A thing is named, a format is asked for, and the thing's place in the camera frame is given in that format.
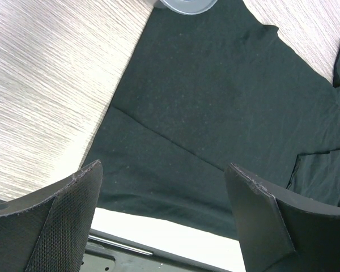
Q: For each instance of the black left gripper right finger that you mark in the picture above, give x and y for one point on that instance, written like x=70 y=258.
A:
x=279 y=230

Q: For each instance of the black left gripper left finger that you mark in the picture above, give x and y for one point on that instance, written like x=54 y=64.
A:
x=47 y=230

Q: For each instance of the black t shirt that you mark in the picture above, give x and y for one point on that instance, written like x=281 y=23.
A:
x=204 y=91

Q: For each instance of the grey plastic bin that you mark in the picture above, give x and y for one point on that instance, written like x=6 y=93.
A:
x=184 y=7

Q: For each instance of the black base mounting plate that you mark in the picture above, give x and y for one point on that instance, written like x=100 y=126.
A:
x=105 y=252

